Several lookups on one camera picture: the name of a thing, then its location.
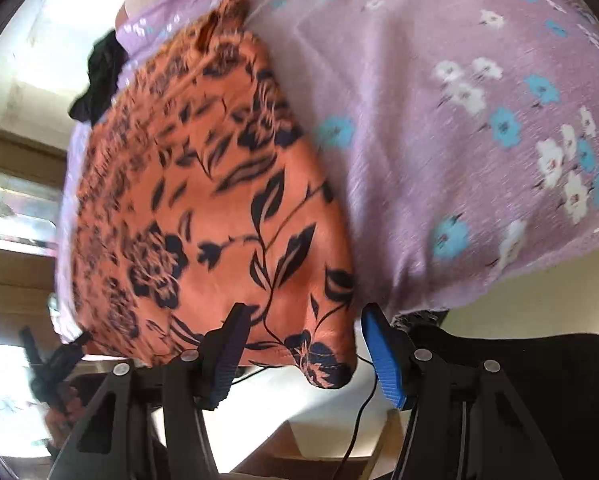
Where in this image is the thin black cable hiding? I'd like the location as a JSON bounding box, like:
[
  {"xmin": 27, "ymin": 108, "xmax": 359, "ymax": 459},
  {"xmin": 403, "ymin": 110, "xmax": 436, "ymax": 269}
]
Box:
[{"xmin": 229, "ymin": 352, "xmax": 380, "ymax": 480}]

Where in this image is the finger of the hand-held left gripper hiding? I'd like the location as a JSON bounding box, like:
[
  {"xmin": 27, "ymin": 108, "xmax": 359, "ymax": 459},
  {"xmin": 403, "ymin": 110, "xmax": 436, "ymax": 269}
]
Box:
[{"xmin": 59, "ymin": 331, "xmax": 93, "ymax": 363}]

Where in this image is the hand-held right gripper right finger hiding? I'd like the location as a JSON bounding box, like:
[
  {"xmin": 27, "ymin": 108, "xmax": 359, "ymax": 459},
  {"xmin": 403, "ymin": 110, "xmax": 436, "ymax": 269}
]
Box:
[{"xmin": 360, "ymin": 302, "xmax": 550, "ymax": 480}]

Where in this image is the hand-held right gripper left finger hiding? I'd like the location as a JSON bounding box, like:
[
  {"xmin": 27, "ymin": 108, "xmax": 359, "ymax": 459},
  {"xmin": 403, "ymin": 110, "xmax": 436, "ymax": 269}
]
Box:
[{"xmin": 46, "ymin": 302, "xmax": 252, "ymax": 480}]

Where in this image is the orange black floral cloth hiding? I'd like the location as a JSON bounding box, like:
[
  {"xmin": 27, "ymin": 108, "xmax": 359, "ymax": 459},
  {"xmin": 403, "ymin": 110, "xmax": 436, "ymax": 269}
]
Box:
[{"xmin": 72, "ymin": 0, "xmax": 357, "ymax": 391}]

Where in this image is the wooden door with patterned glass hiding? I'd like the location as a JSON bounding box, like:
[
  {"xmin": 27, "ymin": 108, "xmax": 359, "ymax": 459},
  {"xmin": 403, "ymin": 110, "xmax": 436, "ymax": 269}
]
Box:
[{"xmin": 0, "ymin": 120, "xmax": 75, "ymax": 341}]

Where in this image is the purple floral bedsheet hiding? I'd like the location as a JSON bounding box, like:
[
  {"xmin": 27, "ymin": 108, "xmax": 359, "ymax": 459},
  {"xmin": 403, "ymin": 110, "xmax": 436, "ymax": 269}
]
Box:
[{"xmin": 54, "ymin": 0, "xmax": 599, "ymax": 346}]

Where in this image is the brown box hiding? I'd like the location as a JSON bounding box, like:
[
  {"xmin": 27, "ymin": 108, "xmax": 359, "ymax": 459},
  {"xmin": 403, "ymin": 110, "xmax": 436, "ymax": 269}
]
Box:
[{"xmin": 232, "ymin": 410, "xmax": 405, "ymax": 480}]

